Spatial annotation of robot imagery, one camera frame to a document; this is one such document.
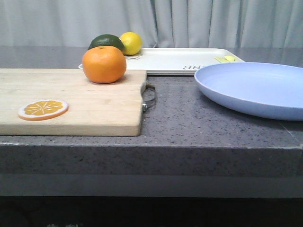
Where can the orange fruit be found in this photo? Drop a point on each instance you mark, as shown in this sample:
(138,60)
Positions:
(104,64)

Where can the light blue plate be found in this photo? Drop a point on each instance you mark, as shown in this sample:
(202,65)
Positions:
(265,90)

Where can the cream white tray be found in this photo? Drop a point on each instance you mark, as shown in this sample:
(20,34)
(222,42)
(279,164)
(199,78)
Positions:
(176,61)

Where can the wooden cutting board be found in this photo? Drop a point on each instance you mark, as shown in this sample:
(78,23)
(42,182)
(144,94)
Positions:
(113,109)

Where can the yellow lemon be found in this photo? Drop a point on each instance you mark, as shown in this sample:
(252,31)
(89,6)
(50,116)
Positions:
(132,42)

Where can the green lime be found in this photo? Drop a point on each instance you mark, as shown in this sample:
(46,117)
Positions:
(107,40)

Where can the pale yellow utensil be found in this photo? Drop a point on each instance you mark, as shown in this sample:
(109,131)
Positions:
(230,58)
(221,60)

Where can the orange slice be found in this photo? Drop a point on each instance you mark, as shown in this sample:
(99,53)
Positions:
(42,110)

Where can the grey curtain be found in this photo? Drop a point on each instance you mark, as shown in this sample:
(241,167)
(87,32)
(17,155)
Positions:
(160,23)

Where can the metal cutting board handle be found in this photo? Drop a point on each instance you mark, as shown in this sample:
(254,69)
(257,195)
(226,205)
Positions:
(149,97)

